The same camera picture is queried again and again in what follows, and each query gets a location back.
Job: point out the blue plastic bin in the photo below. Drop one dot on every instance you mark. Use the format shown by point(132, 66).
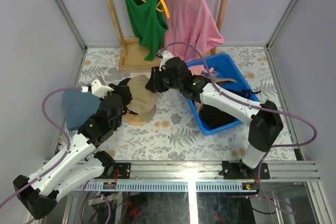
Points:
point(224, 65)

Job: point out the wooden clothes rack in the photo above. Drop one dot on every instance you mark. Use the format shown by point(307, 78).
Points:
point(132, 54)

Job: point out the beige corduroy cap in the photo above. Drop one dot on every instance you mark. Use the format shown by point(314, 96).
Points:
point(143, 100)

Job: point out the folded blue cloth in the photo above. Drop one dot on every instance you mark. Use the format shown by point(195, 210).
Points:
point(79, 106)

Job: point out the beige sport cap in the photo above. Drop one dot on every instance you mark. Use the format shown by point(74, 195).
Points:
point(224, 80)

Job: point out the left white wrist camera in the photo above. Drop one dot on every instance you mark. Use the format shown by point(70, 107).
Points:
point(97, 87)

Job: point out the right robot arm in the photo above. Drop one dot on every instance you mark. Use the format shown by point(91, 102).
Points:
point(263, 119)

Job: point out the pink cap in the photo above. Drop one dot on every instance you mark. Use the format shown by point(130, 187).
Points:
point(197, 69)

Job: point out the black sport cap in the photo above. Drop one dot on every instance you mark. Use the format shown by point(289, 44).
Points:
point(212, 117)

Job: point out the aluminium mounting rail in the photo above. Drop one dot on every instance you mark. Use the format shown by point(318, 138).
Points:
point(221, 176)

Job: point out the wooden hat stand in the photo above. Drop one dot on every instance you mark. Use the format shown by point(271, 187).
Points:
point(134, 119)

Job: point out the pink t-shirt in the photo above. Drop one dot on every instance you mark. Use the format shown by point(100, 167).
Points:
point(192, 22)

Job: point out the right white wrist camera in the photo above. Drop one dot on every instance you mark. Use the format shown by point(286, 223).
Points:
point(164, 56)

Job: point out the green tank top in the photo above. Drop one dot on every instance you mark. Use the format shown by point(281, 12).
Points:
point(148, 24)

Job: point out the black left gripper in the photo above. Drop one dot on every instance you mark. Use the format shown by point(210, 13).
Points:
point(124, 94)

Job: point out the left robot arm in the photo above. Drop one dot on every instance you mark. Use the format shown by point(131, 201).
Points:
point(79, 161)

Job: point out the black MLB cap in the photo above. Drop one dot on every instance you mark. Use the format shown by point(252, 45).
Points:
point(123, 85)

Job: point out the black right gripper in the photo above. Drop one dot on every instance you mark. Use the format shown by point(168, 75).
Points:
point(154, 84)

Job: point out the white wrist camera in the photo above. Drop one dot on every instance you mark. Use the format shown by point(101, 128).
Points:
point(97, 87)
point(164, 56)

